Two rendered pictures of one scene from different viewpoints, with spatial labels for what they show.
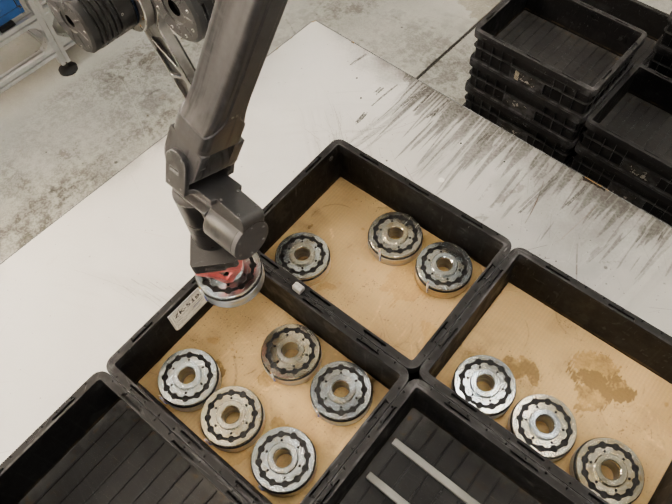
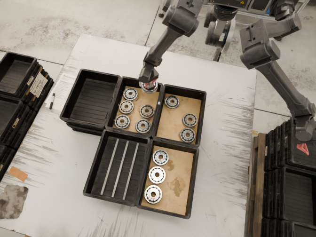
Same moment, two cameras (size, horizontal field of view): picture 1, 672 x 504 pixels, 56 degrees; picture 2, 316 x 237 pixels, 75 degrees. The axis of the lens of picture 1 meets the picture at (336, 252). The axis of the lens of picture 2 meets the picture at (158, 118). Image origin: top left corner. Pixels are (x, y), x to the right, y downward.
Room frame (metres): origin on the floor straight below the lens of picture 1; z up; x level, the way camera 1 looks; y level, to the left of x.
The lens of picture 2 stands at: (0.15, -0.45, 2.13)
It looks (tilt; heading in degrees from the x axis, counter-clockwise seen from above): 67 degrees down; 56
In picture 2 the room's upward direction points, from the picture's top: 2 degrees clockwise
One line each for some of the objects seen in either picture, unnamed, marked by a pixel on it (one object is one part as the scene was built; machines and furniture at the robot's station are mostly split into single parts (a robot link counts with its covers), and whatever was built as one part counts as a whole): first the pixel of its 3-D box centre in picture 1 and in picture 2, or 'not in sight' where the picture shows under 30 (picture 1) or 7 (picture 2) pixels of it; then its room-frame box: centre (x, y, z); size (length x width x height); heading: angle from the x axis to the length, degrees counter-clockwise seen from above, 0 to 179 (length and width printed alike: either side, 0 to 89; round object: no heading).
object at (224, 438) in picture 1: (231, 415); (126, 106); (0.31, 0.19, 0.86); 0.10 x 0.10 x 0.01
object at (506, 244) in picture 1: (371, 244); (180, 114); (0.58, -0.06, 0.92); 0.40 x 0.30 x 0.02; 46
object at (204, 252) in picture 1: (210, 225); (148, 72); (0.49, 0.17, 1.16); 0.10 x 0.07 x 0.07; 1
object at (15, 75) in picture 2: not in sight; (25, 84); (-0.36, 1.18, 0.37); 0.40 x 0.30 x 0.45; 43
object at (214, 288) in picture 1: (228, 269); (149, 84); (0.49, 0.17, 1.04); 0.10 x 0.10 x 0.01
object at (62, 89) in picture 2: not in sight; (65, 91); (-0.01, 0.65, 0.70); 0.33 x 0.23 x 0.01; 44
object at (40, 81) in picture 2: not in sight; (38, 84); (-0.24, 1.08, 0.41); 0.31 x 0.02 x 0.16; 43
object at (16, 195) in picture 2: not in sight; (11, 202); (-0.62, 0.06, 0.71); 0.22 x 0.19 x 0.01; 44
